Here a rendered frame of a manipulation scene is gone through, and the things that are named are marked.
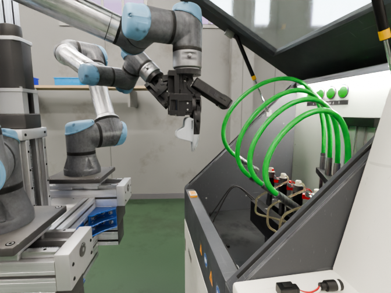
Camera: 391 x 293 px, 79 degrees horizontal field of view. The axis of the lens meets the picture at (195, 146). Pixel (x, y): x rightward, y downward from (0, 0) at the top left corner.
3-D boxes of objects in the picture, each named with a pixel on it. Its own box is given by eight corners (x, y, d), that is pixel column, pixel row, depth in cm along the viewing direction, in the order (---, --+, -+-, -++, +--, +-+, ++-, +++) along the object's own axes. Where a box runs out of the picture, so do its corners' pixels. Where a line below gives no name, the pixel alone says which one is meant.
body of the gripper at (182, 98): (167, 117, 67) (167, 72, 65) (198, 117, 68) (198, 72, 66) (169, 117, 59) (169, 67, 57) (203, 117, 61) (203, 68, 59)
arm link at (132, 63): (130, 57, 98) (138, 39, 93) (148, 76, 97) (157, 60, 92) (115, 59, 92) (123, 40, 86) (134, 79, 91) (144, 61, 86)
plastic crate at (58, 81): (87, 87, 311) (86, 79, 309) (80, 85, 290) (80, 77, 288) (62, 87, 309) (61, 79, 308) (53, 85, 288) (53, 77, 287)
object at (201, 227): (185, 221, 114) (185, 189, 111) (194, 220, 114) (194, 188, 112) (223, 346, 53) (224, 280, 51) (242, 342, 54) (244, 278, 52)
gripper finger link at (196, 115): (190, 133, 65) (190, 100, 63) (196, 133, 65) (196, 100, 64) (193, 135, 60) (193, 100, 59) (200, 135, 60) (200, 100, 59)
